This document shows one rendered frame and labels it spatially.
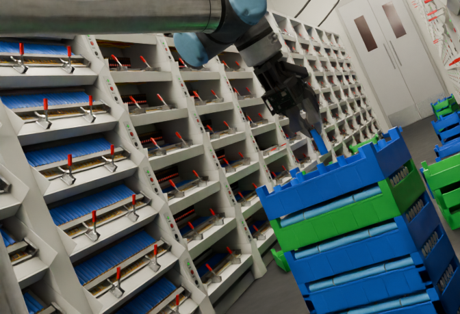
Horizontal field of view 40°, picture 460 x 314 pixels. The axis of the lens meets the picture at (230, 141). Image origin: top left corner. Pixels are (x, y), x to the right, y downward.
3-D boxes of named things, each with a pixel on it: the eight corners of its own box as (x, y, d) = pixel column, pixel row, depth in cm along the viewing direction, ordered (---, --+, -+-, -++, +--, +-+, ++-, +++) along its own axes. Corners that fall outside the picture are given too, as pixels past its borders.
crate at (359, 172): (268, 221, 143) (254, 189, 144) (304, 197, 160) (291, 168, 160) (385, 178, 127) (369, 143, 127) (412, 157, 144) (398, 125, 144)
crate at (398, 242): (297, 285, 143) (283, 253, 143) (330, 254, 160) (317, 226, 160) (417, 251, 126) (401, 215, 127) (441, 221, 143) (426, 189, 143)
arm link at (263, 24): (198, 9, 137) (227, -9, 142) (228, 57, 139) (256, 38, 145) (222, -7, 129) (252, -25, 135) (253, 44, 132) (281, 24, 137)
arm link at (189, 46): (185, 16, 121) (226, -9, 128) (161, 40, 131) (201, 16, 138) (214, 55, 122) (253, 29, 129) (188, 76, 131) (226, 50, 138)
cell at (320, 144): (320, 156, 144) (308, 131, 144) (323, 154, 145) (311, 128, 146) (326, 153, 143) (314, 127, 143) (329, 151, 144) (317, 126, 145)
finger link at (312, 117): (313, 143, 140) (290, 109, 138) (320, 132, 145) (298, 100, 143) (324, 137, 138) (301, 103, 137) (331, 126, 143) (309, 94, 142)
